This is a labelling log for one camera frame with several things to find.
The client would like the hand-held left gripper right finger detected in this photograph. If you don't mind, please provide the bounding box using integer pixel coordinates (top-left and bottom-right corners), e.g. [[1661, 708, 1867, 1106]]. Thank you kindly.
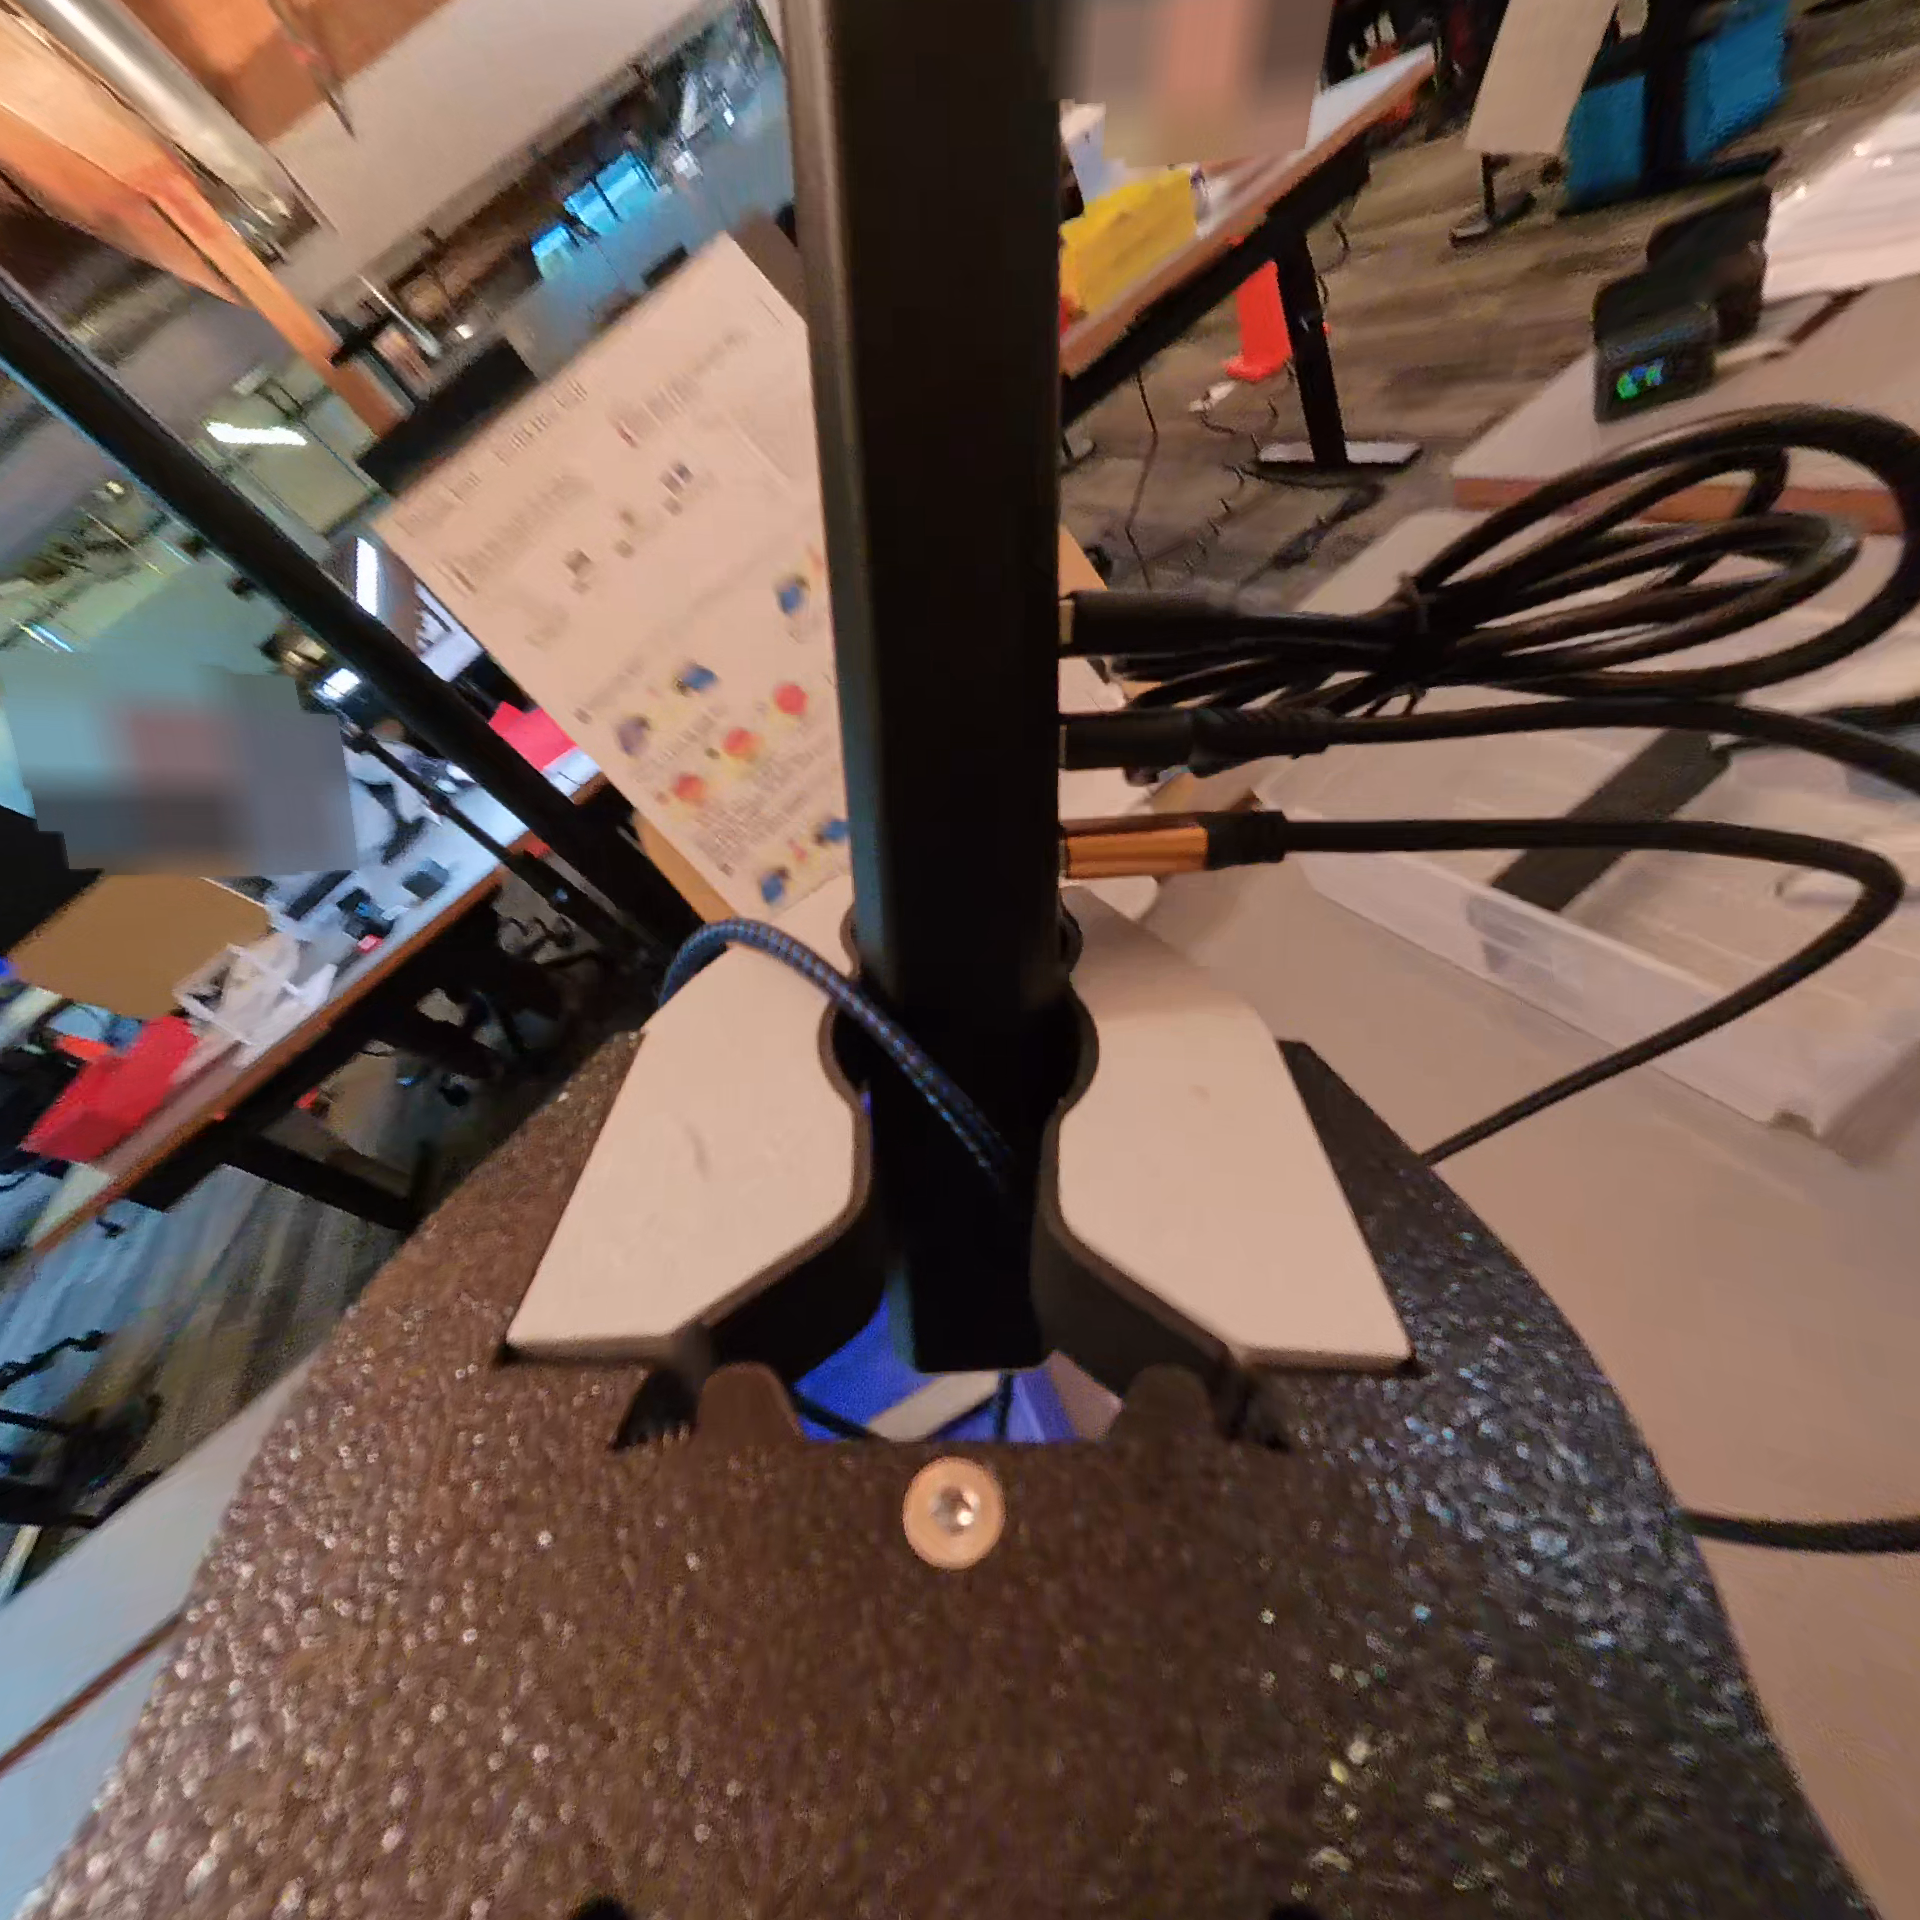
[[1035, 886, 1419, 1443]]

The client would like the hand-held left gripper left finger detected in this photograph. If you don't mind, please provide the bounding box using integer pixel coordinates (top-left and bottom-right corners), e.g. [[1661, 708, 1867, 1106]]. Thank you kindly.
[[502, 883, 899, 1426]]

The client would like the blue braided cable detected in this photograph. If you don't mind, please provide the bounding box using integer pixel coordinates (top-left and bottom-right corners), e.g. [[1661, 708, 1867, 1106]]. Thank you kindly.
[[660, 920, 1022, 1187]]

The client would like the black cable with gold plug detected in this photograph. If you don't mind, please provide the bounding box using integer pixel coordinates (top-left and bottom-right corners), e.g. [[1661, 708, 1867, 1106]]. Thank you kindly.
[[1055, 809, 1907, 1172]]

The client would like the black USB hub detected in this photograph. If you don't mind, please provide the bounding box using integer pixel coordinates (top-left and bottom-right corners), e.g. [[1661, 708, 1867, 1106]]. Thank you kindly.
[[780, 0, 1069, 1374]]

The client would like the clear plastic container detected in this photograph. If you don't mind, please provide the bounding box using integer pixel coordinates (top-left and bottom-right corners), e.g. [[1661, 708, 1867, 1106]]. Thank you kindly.
[[1253, 751, 1920, 1163]]

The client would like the long cluttered table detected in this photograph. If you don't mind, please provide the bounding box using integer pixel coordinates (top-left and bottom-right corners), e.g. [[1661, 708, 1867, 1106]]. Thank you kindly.
[[0, 839, 600, 1262]]

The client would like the printed poster board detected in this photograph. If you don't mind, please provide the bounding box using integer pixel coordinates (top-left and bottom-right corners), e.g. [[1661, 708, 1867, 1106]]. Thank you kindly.
[[368, 232, 856, 923]]

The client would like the red box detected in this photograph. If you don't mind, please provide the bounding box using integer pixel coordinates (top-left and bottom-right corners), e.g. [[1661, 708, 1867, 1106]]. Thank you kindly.
[[22, 1014, 204, 1163]]

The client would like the cardboard sheet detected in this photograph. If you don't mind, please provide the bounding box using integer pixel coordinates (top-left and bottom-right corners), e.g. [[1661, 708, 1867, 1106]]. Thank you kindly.
[[7, 879, 272, 1023]]

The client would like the black metal pole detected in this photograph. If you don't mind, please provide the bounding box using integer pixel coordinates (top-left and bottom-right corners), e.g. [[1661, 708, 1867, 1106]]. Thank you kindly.
[[0, 271, 707, 963]]

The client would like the orange cone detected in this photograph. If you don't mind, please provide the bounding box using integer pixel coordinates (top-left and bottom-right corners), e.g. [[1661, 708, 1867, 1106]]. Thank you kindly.
[[1222, 264, 1298, 384]]

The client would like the black power station with display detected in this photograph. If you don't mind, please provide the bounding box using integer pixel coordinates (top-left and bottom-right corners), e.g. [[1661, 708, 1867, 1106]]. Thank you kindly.
[[1591, 188, 1779, 426]]

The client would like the yellow box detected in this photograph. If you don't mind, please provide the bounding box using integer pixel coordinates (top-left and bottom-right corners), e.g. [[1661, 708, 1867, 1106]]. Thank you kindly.
[[1055, 167, 1202, 318]]

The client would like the wooden-edged table with black legs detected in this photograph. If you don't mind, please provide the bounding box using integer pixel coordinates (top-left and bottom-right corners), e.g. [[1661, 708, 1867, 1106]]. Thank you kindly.
[[1055, 47, 1442, 474]]

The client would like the grey table with wooden edge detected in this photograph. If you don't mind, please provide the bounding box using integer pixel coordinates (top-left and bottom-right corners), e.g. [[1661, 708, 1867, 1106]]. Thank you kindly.
[[1447, 278, 1920, 529]]

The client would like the white board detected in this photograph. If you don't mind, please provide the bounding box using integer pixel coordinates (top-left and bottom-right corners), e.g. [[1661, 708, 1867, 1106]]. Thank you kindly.
[[1462, 0, 1623, 160]]

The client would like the white plastic sheet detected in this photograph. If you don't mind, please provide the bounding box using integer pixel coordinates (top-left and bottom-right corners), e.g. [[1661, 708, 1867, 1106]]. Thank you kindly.
[[1756, 89, 1920, 302]]

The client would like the blue bag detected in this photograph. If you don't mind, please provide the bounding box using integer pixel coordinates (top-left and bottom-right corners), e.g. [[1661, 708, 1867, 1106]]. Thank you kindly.
[[1559, 0, 1794, 212]]

